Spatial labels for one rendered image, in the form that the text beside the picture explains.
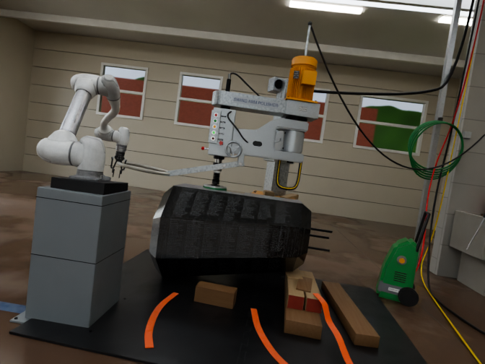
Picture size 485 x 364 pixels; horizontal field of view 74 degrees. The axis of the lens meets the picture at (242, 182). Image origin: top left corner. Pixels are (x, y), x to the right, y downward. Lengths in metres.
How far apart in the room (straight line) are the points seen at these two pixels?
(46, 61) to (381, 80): 9.25
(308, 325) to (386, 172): 7.44
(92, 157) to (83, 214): 0.36
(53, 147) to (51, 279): 0.78
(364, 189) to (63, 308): 8.07
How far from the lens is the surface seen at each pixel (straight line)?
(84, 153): 2.21
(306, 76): 2.99
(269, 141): 2.91
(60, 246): 2.19
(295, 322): 2.35
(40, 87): 11.16
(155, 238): 2.71
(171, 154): 9.27
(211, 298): 2.57
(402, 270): 3.43
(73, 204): 2.11
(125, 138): 3.00
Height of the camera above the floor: 1.10
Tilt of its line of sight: 3 degrees down
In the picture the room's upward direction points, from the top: 8 degrees clockwise
